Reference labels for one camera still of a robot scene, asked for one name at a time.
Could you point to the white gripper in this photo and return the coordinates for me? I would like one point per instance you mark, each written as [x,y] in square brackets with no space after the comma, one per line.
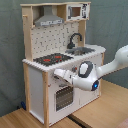
[66,75]

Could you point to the white oven door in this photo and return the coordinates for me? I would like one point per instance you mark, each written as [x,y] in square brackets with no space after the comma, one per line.
[63,100]

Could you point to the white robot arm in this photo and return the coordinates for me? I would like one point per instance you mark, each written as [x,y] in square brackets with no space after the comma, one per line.
[88,75]

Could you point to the wooden toy kitchen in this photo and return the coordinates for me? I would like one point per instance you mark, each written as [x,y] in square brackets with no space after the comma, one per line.
[45,40]

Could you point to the black toy stovetop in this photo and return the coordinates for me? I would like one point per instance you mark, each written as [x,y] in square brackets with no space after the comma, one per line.
[52,59]

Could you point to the metal toy sink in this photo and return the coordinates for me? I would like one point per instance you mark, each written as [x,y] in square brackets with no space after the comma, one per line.
[79,51]

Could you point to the black toy faucet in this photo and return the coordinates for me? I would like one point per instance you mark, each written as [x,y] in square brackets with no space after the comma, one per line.
[74,40]

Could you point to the grey range hood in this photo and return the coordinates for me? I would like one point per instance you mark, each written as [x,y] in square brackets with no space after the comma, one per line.
[48,18]

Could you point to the toy microwave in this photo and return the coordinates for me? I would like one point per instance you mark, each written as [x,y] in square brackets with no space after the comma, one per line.
[77,11]

